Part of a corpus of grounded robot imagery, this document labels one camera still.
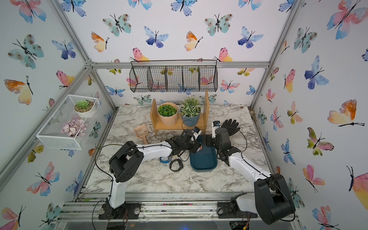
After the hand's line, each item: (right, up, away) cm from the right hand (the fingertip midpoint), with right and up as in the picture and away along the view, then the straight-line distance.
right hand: (210, 133), depth 87 cm
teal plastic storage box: (-3, -17, +4) cm, 18 cm away
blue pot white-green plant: (-12, +15, +2) cm, 20 cm away
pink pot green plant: (-27, +12, +5) cm, 30 cm away
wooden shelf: (-4, +5, +14) cm, 15 cm away
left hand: (-5, -7, +4) cm, 9 cm away
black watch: (-18, -19, -1) cm, 26 cm away
